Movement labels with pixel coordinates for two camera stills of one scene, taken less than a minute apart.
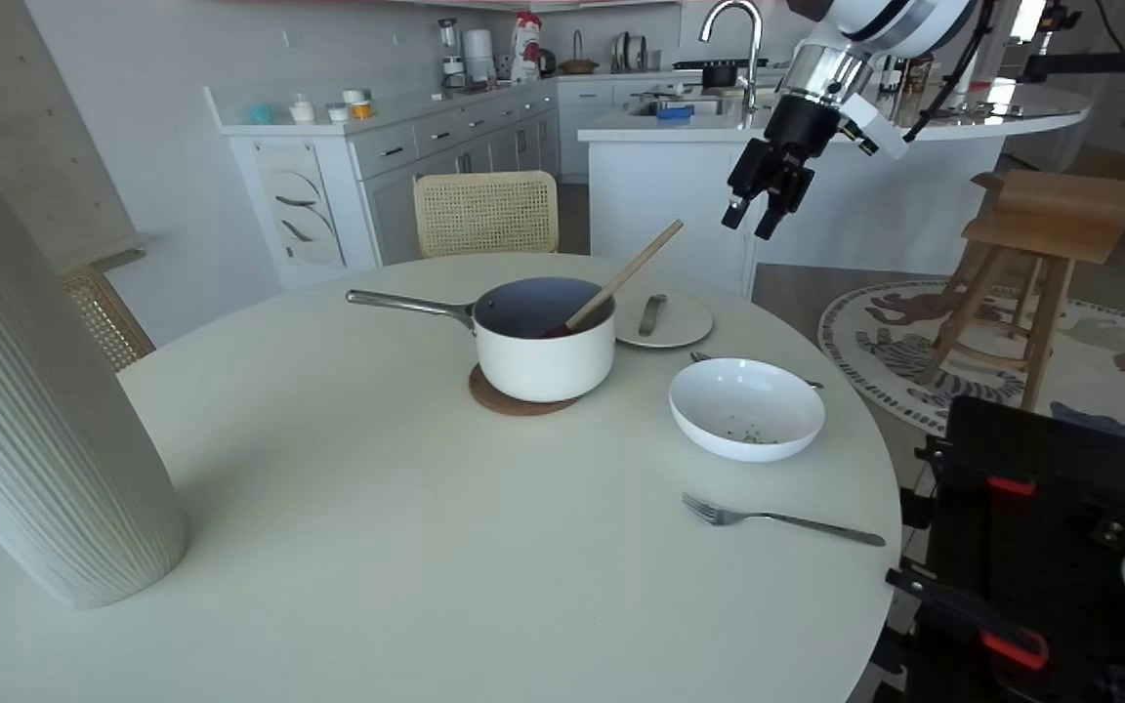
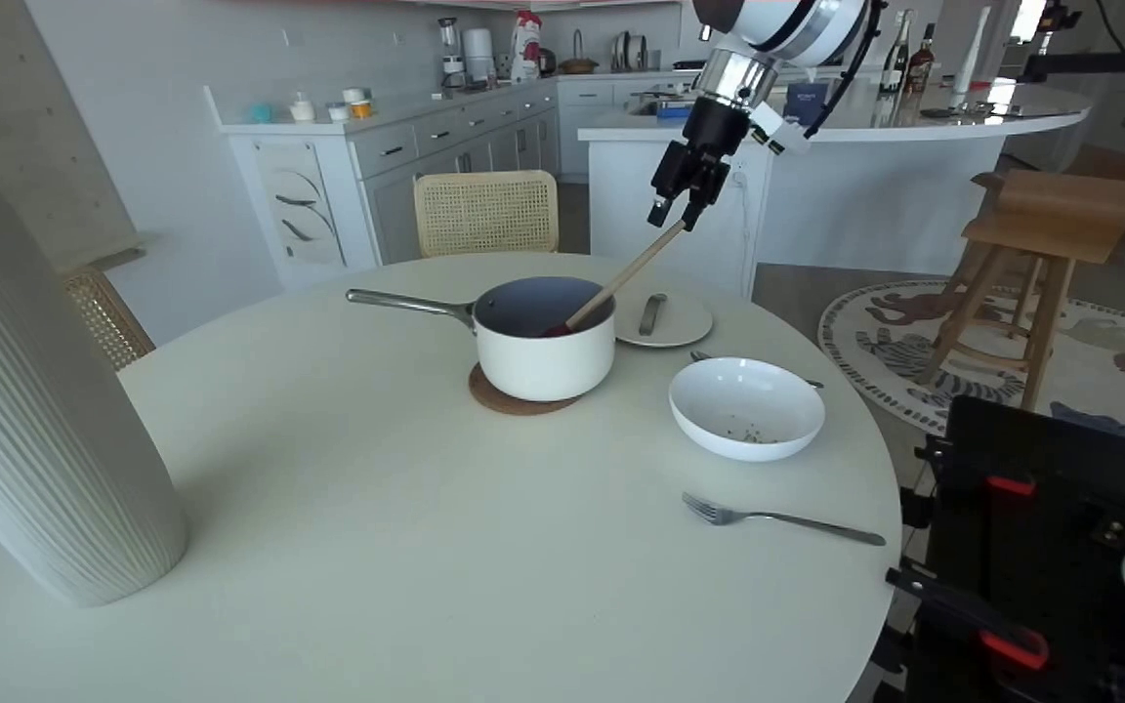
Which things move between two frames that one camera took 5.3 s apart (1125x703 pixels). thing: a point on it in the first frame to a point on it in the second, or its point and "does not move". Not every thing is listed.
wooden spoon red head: (628, 274) does not move
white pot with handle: (524, 336) does not move
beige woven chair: (488, 211) does not move
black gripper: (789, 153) to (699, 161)
